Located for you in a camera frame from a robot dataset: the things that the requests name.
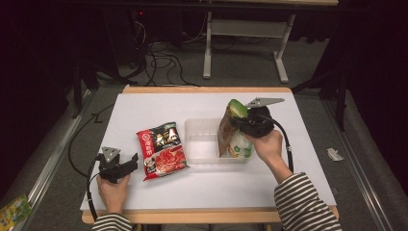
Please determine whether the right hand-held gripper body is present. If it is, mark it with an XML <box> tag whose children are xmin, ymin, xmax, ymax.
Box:
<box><xmin>238</xmin><ymin>96</ymin><xmax>286</xmax><ymax>140</ymax></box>

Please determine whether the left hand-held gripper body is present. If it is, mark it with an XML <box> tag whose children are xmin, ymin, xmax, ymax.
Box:
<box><xmin>96</xmin><ymin>145</ymin><xmax>130</xmax><ymax>185</ymax></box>

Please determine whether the brown food packet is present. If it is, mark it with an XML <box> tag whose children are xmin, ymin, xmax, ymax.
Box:
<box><xmin>217</xmin><ymin>104</ymin><xmax>241</xmax><ymax>159</ymax></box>

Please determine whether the green and white starch bag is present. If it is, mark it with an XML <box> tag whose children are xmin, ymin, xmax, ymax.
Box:
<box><xmin>227</xmin><ymin>98</ymin><xmax>255</xmax><ymax>159</ymax></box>

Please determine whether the clear plastic container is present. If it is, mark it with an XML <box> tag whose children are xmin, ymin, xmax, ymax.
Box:
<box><xmin>184</xmin><ymin>117</ymin><xmax>255</xmax><ymax>165</ymax></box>

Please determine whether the person's right hand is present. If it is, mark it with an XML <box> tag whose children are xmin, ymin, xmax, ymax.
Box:
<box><xmin>243</xmin><ymin>129</ymin><xmax>285</xmax><ymax>167</ymax></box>

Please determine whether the person's left hand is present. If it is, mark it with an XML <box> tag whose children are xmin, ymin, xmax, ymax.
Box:
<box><xmin>95</xmin><ymin>173</ymin><xmax>132</xmax><ymax>215</ymax></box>

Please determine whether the red and black noodle packet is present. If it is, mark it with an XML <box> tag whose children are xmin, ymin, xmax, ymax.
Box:
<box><xmin>136</xmin><ymin>121</ymin><xmax>191</xmax><ymax>182</ymax></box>

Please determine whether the black metal stand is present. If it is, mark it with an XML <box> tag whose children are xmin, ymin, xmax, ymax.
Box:
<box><xmin>290</xmin><ymin>63</ymin><xmax>349</xmax><ymax>132</ymax></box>
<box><xmin>70</xmin><ymin>56</ymin><xmax>101</xmax><ymax>120</ymax></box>

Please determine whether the white paper scrap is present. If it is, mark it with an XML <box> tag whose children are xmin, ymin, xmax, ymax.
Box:
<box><xmin>326</xmin><ymin>146</ymin><xmax>346</xmax><ymax>163</ymax></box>

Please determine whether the green and yellow packet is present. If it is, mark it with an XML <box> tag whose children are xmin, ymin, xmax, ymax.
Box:
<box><xmin>0</xmin><ymin>193</ymin><xmax>34</xmax><ymax>231</ymax></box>

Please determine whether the dark equipment with red light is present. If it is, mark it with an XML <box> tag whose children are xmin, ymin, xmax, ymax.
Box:
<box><xmin>104</xmin><ymin>8</ymin><xmax>152</xmax><ymax>69</ymax></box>

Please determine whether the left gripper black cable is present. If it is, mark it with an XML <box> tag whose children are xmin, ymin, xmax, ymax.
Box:
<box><xmin>85</xmin><ymin>155</ymin><xmax>102</xmax><ymax>223</ymax></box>

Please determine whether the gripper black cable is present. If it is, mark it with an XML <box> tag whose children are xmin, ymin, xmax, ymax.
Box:
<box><xmin>253</xmin><ymin>113</ymin><xmax>295</xmax><ymax>174</ymax></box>
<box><xmin>85</xmin><ymin>155</ymin><xmax>102</xmax><ymax>223</ymax></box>

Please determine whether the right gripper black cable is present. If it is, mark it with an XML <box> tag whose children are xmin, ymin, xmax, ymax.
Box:
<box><xmin>253</xmin><ymin>113</ymin><xmax>295</xmax><ymax>174</ymax></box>

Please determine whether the aluminium floor rail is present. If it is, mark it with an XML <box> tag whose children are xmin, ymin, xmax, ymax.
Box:
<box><xmin>17</xmin><ymin>90</ymin><xmax>94</xmax><ymax>231</ymax></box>
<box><xmin>319</xmin><ymin>95</ymin><xmax>397</xmax><ymax>231</ymax></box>

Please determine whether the white metal desk frame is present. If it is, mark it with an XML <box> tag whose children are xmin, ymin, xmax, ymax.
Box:
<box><xmin>202</xmin><ymin>0</ymin><xmax>340</xmax><ymax>86</ymax></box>

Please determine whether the black floor cable bundle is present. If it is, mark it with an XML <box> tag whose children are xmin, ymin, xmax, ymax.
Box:
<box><xmin>126</xmin><ymin>18</ymin><xmax>200</xmax><ymax>88</ymax></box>

